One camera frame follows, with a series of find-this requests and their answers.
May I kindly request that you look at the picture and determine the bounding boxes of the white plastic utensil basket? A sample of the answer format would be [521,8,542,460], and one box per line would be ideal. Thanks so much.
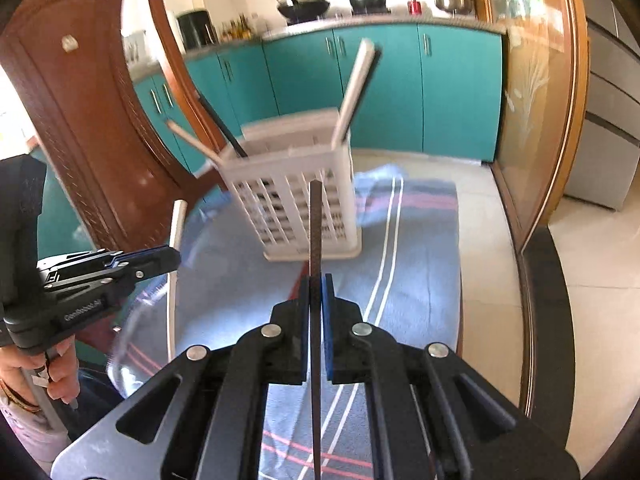
[220,107,363,262]

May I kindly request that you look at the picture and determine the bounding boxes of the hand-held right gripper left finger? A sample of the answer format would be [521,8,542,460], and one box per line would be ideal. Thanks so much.
[114,274,312,480]

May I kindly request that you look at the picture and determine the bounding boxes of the black cooking pot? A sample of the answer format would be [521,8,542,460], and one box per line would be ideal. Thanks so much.
[346,0,391,15]

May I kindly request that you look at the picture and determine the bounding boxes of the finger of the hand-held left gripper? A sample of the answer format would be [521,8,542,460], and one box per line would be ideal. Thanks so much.
[44,248,182,294]
[37,246,172,274]

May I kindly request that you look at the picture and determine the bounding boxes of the wood framed glass door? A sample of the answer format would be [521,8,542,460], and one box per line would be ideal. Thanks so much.
[467,0,591,421]

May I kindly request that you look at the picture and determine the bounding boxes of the brown wooden chair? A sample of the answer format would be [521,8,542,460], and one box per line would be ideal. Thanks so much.
[0,0,241,256]

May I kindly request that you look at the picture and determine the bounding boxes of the dark brown chopstick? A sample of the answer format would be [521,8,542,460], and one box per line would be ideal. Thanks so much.
[309,181,325,480]

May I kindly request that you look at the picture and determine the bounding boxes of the white chopstick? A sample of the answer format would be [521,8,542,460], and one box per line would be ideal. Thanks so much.
[167,201,188,361]

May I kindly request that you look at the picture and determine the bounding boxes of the condiment bottles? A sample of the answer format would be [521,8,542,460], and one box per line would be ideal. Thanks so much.
[219,12,253,42]

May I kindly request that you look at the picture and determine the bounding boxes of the grey kitchen countertop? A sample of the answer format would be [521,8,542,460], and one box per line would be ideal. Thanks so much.
[127,10,508,68]

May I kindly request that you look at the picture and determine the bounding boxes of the black wok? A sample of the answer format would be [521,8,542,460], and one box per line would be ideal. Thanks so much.
[274,0,332,23]

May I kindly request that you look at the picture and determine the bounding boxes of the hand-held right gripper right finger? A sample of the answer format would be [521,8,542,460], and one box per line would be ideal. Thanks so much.
[320,273,518,480]

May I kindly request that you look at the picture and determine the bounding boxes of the blue striped cloth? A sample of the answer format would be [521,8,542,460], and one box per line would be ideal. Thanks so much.
[115,162,463,480]

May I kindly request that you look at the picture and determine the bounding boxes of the grey refrigerator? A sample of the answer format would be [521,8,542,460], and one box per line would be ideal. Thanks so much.
[562,0,640,211]

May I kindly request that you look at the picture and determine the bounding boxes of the person's left forearm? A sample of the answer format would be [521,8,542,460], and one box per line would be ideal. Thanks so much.
[0,385,68,463]

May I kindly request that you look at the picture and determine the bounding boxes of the teal base cabinets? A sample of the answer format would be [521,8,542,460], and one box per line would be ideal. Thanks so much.
[132,22,506,166]

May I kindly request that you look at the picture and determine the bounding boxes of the person's left hand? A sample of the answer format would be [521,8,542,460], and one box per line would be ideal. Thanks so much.
[0,332,82,411]

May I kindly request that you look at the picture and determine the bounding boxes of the white utensil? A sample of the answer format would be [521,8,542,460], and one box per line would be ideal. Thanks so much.
[332,39,383,143]

